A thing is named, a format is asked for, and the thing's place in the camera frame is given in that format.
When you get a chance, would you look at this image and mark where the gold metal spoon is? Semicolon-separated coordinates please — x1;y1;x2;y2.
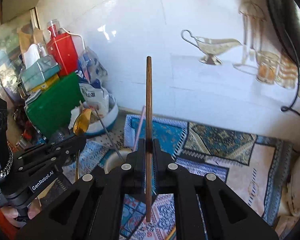
73;108;91;181

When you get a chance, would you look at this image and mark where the grey metal chopstick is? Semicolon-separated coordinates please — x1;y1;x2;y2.
92;110;124;162

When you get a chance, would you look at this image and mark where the yellow chopstick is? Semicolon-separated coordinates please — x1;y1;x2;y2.
165;227;176;240

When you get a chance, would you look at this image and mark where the dark brown wooden chopstick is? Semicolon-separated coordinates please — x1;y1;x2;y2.
145;56;153;223

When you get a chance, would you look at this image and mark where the person's left hand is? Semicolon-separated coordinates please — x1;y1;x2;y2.
0;198;42;221

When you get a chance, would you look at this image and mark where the green plastic box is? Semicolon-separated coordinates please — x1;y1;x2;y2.
26;73;85;139

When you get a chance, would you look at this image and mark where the white blue round bowl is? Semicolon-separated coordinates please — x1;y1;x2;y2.
85;94;119;137

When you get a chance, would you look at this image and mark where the white ceramic utensil cup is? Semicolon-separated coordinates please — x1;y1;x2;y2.
104;148;132;174

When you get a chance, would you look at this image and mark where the patterned patchwork table mat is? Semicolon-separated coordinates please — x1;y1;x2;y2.
63;114;293;239

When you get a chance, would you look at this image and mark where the white blue flour bag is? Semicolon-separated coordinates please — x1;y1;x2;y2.
77;47;109;116

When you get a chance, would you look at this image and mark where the teal tissue box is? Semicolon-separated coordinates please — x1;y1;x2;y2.
20;55;60;92

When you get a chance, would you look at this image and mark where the red tin box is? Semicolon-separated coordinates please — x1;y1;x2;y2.
46;33;78;77

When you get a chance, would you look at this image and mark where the red spice canister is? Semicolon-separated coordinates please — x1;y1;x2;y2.
47;19;61;38

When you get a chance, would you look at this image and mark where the black power cable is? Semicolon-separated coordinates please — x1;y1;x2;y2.
280;24;300;118

